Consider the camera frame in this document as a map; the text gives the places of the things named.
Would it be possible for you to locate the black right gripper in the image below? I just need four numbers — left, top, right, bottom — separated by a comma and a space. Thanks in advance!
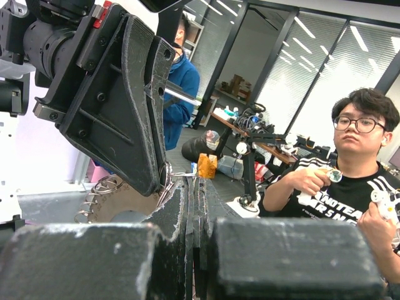
33, 2, 175, 196

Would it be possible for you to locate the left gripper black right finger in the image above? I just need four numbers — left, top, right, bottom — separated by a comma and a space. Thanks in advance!
194, 180, 385, 299

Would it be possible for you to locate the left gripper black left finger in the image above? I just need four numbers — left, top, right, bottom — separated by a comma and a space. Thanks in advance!
1, 179, 193, 299

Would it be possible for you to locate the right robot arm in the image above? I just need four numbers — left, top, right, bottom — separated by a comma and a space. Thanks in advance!
1, 1, 175, 196

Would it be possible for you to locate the seated person blue jacket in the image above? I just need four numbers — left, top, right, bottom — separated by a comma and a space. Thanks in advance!
163, 14, 200, 151

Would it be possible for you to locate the pink plastic bin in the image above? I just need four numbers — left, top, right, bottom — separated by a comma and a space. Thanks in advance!
86, 159, 110, 183

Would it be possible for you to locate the orange bag on floor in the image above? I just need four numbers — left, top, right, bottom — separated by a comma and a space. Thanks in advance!
197, 153, 218, 179

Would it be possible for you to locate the person glasses black shirt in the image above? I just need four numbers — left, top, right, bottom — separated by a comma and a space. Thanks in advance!
262, 88, 399, 284

